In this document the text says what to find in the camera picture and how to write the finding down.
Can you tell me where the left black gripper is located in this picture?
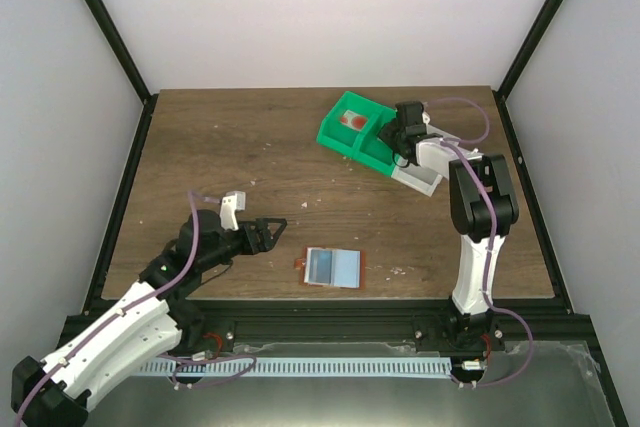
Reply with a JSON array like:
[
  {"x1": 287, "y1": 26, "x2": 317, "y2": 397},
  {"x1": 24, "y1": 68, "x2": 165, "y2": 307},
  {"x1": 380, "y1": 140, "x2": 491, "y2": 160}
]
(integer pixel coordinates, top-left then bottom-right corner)
[{"x1": 199, "y1": 219, "x2": 288, "y2": 273}]

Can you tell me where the brown leather card holder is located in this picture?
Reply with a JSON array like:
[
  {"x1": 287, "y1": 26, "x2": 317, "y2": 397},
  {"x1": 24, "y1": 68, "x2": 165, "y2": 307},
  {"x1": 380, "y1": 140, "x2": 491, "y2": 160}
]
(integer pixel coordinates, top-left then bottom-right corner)
[{"x1": 294, "y1": 247, "x2": 366, "y2": 290}]

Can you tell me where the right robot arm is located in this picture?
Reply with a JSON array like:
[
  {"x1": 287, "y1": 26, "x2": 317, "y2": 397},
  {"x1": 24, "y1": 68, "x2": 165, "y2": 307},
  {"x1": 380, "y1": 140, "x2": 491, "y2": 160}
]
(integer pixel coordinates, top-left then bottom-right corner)
[{"x1": 378, "y1": 101, "x2": 519, "y2": 350}]

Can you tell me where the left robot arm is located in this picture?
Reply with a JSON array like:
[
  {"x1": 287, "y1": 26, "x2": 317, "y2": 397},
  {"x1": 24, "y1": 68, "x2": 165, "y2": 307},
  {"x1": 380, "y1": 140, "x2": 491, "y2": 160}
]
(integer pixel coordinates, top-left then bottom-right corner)
[{"x1": 10, "y1": 210, "x2": 287, "y2": 426}]

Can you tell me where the red white card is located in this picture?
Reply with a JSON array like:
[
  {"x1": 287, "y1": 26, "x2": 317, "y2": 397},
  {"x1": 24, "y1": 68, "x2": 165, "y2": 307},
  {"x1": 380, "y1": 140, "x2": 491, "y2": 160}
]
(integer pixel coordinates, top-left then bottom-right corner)
[{"x1": 339, "y1": 110, "x2": 368, "y2": 132}]

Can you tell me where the white bin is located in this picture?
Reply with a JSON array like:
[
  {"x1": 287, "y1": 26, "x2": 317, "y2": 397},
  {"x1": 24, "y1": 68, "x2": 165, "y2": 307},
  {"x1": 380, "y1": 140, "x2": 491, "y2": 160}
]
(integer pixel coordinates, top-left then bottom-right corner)
[{"x1": 391, "y1": 134, "x2": 459, "y2": 196}]

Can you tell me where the green bin middle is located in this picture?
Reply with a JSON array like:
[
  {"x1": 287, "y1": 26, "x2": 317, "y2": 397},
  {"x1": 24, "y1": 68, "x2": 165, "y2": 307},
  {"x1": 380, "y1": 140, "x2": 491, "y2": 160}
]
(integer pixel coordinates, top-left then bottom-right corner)
[{"x1": 352, "y1": 114, "x2": 396, "y2": 177}]

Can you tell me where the green bin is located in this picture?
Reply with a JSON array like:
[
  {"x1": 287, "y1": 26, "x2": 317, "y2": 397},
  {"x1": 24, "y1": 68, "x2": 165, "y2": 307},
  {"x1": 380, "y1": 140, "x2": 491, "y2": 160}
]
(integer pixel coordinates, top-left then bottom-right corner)
[
  {"x1": 316, "y1": 91, "x2": 388, "y2": 157},
  {"x1": 352, "y1": 114, "x2": 396, "y2": 177}
]

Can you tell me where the green bin far left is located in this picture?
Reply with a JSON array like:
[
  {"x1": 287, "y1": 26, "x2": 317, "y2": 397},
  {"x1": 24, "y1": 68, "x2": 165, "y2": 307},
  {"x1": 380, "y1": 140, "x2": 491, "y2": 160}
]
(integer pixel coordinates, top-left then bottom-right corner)
[{"x1": 316, "y1": 91, "x2": 388, "y2": 157}]

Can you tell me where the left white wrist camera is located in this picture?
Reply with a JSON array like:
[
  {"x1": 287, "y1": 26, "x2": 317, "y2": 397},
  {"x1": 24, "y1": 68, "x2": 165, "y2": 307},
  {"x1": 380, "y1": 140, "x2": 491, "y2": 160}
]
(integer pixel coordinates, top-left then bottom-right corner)
[{"x1": 219, "y1": 191, "x2": 246, "y2": 231}]

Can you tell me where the light blue slotted cable duct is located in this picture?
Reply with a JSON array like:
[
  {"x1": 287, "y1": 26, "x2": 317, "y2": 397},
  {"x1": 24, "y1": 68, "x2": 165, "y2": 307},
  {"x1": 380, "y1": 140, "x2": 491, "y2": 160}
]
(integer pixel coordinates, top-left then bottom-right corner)
[{"x1": 134, "y1": 356, "x2": 452, "y2": 378}]

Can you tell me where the black aluminium frame rail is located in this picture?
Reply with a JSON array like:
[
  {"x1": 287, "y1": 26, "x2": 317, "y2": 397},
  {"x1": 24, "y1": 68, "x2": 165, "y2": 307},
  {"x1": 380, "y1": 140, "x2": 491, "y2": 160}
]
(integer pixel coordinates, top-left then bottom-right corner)
[{"x1": 64, "y1": 299, "x2": 591, "y2": 356}]

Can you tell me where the right black frame post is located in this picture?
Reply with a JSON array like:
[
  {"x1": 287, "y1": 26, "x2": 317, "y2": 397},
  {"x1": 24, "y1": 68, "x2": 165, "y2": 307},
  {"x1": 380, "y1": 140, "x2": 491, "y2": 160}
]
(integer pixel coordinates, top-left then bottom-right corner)
[{"x1": 496, "y1": 0, "x2": 564, "y2": 100}]

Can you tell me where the black frame post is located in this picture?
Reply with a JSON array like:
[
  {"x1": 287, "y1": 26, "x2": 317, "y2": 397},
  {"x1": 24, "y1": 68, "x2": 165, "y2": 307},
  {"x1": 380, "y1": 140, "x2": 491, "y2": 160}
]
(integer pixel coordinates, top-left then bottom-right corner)
[
  {"x1": 53, "y1": 0, "x2": 153, "y2": 103},
  {"x1": 496, "y1": 0, "x2": 564, "y2": 100}
]

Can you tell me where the left black frame post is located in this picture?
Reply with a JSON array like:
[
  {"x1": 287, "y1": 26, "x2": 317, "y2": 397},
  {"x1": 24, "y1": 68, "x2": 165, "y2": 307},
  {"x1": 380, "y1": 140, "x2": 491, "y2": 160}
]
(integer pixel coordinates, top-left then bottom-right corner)
[{"x1": 53, "y1": 0, "x2": 153, "y2": 103}]

